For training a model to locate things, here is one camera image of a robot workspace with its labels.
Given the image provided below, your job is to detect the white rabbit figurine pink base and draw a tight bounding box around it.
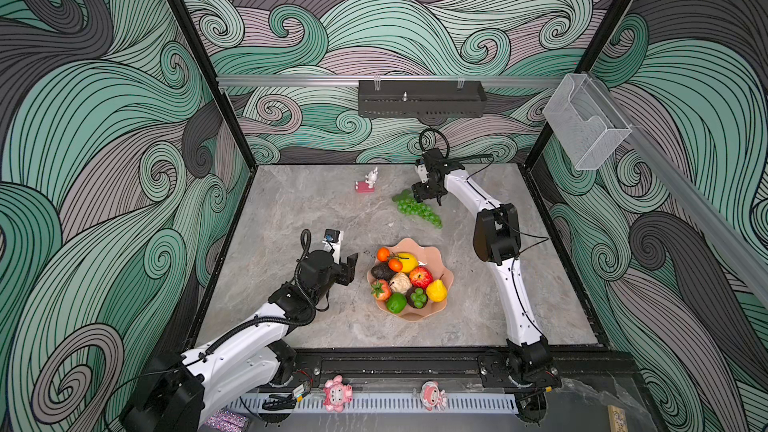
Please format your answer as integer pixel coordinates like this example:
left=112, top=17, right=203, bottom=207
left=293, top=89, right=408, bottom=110
left=355, top=167, right=379, bottom=193

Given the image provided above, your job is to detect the pink cartoon figurine left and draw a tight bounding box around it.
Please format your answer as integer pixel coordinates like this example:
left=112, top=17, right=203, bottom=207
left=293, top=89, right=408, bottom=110
left=323, top=375, right=353, bottom=412

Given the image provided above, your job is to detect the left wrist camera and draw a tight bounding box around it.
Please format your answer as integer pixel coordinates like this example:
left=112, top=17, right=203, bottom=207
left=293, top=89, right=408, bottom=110
left=322, top=229, right=344, bottom=263

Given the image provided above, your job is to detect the pink scalloped fruit bowl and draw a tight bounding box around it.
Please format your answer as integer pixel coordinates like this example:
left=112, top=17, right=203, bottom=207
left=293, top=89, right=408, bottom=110
left=366, top=238, right=454, bottom=322

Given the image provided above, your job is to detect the dark fake avocado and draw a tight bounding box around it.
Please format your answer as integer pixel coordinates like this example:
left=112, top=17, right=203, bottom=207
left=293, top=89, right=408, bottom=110
left=371, top=262, right=396, bottom=282

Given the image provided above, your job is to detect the black perforated wall tray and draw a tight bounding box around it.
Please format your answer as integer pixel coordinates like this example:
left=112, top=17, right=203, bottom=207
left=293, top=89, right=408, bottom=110
left=357, top=79, right=488, bottom=122

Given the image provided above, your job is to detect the green fake lime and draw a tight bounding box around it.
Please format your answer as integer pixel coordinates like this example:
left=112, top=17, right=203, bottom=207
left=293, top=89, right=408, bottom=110
left=386, top=292, right=408, bottom=314

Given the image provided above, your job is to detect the purple glitter cylinder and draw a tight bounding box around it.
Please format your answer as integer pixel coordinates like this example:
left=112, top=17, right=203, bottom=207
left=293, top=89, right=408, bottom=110
left=203, top=410, right=250, bottom=432

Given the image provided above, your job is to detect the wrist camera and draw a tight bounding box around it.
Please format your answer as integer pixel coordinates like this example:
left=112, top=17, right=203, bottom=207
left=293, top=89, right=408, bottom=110
left=322, top=229, right=344, bottom=263
left=415, top=158, right=430, bottom=183

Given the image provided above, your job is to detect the white slotted cable duct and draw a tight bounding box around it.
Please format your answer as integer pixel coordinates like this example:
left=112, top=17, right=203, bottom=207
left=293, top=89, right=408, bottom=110
left=226, top=392, right=518, bottom=416

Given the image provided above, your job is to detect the red fake strawberry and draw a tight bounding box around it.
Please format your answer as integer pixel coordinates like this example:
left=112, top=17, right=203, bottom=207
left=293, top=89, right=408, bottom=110
left=371, top=279, right=392, bottom=302

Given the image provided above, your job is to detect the green fake grape bunch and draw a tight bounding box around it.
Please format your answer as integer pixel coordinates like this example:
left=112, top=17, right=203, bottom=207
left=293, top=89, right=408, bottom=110
left=392, top=190, right=443, bottom=229

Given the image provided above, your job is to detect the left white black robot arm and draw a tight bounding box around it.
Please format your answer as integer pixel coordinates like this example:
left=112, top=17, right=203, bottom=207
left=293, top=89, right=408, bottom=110
left=118, top=229, right=358, bottom=431

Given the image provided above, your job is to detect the pink cartoon figurine right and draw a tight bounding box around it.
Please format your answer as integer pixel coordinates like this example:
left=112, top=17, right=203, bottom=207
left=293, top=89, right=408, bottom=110
left=419, top=381, right=448, bottom=412

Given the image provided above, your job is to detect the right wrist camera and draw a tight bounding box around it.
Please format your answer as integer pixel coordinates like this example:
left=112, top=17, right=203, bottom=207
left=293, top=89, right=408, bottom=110
left=415, top=158, right=430, bottom=183

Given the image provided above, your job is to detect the yellow fake lemon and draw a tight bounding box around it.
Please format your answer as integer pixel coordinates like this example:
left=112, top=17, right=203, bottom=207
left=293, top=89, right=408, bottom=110
left=398, top=252, right=419, bottom=274

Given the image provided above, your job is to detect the clear acrylic wall box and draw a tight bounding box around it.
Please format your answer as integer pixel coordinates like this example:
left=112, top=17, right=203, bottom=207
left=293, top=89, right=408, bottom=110
left=543, top=73, right=631, bottom=171

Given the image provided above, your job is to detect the pink cartoon figurine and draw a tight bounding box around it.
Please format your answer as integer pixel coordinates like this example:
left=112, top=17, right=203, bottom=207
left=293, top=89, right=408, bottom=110
left=323, top=375, right=353, bottom=412
left=419, top=381, right=448, bottom=412

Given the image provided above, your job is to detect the small yellow fake pear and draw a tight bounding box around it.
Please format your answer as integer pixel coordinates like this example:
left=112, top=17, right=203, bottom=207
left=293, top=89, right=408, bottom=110
left=425, top=279, right=448, bottom=303

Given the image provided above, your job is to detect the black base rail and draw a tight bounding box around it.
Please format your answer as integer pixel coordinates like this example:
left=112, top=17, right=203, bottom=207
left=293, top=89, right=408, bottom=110
left=263, top=346, right=637, bottom=391

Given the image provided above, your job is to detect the red fake apple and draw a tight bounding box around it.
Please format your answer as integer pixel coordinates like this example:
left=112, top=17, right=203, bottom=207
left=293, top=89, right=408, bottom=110
left=408, top=266, right=433, bottom=290

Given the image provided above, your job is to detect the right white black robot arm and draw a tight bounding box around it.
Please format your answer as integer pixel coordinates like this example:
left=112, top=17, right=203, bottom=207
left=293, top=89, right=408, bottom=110
left=411, top=127, right=562, bottom=394

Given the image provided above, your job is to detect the dark purple fake mangosteen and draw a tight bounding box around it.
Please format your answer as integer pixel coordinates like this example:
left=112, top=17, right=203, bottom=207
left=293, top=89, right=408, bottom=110
left=406, top=286, right=429, bottom=309

